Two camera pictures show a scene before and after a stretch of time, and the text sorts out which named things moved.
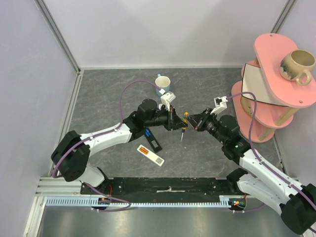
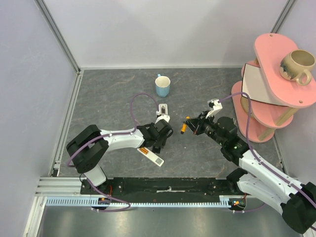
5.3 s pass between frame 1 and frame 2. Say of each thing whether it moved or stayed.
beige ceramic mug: stayed
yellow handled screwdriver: moved
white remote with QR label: stayed
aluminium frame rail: stayed
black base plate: stayed
